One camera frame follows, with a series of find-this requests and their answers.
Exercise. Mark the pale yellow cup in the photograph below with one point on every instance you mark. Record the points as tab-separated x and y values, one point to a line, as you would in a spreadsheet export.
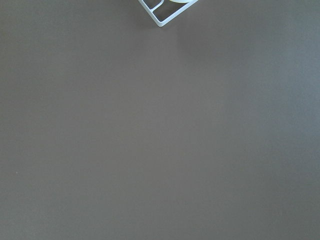
181	1

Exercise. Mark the white wire cup rack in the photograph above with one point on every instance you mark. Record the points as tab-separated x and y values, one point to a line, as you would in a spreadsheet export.
163	11

